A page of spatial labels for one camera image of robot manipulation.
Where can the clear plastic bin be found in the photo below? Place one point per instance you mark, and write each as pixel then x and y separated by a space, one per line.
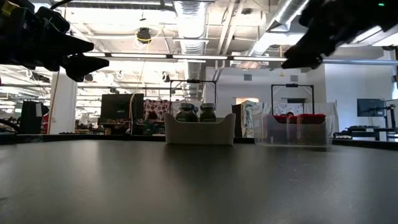
pixel 295 133

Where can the person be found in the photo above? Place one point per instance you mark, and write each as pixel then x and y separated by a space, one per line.
pixel 151 121
pixel 289 114

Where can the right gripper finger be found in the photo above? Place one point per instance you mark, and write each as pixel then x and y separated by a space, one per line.
pixel 303 59

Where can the dark wall monitor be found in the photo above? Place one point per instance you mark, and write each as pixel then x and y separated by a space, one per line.
pixel 370 107

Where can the black office desk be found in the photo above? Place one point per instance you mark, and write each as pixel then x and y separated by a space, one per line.
pixel 379 133

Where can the black box with label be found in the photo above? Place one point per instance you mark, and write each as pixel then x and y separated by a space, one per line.
pixel 29 115

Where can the thin black rack frame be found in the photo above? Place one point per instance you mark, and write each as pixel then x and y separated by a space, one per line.
pixel 292 84

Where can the small black ceiling lamp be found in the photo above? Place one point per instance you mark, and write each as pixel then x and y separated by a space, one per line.
pixel 88 77

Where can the long ceiling light bar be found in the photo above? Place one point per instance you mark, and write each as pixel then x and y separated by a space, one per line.
pixel 186 56

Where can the marbled blue white cloth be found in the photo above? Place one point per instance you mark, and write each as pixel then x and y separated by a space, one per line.
pixel 252 115

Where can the large silver ceiling duct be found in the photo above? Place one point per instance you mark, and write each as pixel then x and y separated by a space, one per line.
pixel 280 21

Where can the black computer monitor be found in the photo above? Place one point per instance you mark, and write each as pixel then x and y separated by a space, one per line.
pixel 118 105

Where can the pale horizontal ceiling beam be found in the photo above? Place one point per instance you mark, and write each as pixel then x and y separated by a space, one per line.
pixel 357 61

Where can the red white patterned cloth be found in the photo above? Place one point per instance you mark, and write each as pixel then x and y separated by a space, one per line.
pixel 157 107

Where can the clear bin top middle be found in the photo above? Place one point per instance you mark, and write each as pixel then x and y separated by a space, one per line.
pixel 199 133

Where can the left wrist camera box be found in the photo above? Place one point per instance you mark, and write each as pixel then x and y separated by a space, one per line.
pixel 53 18

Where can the hanging black ceiling lamp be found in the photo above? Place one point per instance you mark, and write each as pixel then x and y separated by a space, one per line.
pixel 144 35

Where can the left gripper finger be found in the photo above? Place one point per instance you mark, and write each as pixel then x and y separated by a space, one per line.
pixel 85 65
pixel 73 46

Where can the silver ventilation duct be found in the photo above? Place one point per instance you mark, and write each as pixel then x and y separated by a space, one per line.
pixel 192 37

